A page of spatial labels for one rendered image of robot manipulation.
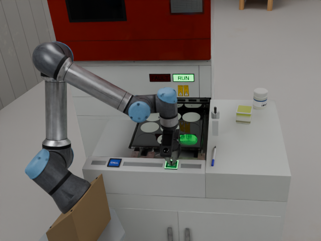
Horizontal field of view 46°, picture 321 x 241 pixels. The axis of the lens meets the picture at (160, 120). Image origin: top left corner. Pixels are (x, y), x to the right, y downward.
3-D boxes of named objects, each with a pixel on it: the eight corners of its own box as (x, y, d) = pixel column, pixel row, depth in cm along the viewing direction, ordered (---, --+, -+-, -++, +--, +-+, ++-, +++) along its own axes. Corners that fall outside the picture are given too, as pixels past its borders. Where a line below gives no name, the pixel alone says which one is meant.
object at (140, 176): (92, 178, 186) (87, 156, 179) (206, 183, 178) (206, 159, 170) (86, 191, 178) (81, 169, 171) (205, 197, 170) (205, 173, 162)
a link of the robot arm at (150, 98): (125, 98, 146) (154, 96, 145) (129, 93, 157) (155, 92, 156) (127, 118, 147) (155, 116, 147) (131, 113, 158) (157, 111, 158)
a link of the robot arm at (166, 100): (155, 86, 153) (176, 85, 153) (157, 109, 159) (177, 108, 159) (155, 95, 147) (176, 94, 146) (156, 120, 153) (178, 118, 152)
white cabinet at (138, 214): (124, 215, 275) (108, 119, 231) (262, 223, 260) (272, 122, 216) (100, 298, 222) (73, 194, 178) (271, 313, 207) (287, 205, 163)
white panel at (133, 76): (78, 116, 236) (65, 56, 215) (211, 118, 224) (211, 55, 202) (76, 119, 234) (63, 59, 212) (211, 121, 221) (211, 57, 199)
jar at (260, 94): (252, 103, 207) (253, 87, 202) (265, 103, 206) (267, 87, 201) (253, 109, 201) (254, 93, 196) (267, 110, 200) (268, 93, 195)
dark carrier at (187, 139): (144, 111, 222) (144, 110, 222) (203, 112, 217) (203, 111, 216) (132, 146, 193) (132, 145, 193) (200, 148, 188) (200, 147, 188)
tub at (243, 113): (237, 115, 198) (238, 104, 194) (252, 117, 195) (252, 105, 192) (235, 123, 192) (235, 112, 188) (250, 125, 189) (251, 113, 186)
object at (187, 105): (134, 115, 227) (133, 102, 222) (209, 116, 220) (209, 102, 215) (134, 117, 226) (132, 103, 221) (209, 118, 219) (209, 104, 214)
